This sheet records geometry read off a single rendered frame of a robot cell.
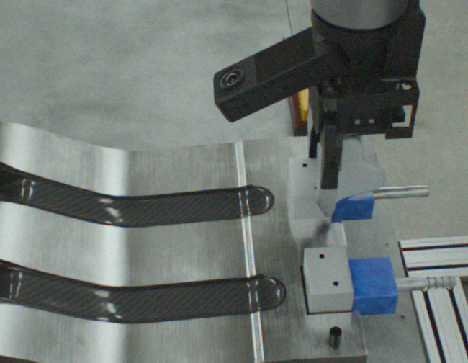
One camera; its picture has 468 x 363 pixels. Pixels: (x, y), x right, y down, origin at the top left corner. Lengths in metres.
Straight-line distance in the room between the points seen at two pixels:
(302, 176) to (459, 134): 1.43
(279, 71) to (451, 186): 1.43
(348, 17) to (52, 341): 0.35
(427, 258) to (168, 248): 0.91
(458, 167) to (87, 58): 1.20
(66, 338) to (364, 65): 0.33
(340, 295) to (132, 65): 0.50
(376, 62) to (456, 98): 1.60
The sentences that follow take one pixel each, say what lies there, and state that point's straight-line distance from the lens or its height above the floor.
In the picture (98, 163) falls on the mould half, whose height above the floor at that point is 0.89.
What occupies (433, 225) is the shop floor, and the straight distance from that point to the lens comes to 2.07.
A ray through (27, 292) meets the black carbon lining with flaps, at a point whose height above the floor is 0.91.
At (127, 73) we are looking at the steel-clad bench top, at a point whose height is 0.80.
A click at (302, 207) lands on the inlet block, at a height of 0.90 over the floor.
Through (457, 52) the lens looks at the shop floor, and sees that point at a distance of 2.51.
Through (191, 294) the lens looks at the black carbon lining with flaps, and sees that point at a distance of 0.83.
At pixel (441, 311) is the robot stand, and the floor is 0.23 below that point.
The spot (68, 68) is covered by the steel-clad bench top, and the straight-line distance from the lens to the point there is 1.19.
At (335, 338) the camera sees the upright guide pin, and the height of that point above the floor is 0.90.
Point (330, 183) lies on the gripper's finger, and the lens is 0.81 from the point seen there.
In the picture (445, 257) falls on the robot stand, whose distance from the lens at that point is 1.72.
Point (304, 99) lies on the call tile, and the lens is 1.07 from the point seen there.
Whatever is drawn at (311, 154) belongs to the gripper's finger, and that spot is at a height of 0.92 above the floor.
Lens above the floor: 1.55
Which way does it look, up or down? 47 degrees down
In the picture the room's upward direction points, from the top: 1 degrees counter-clockwise
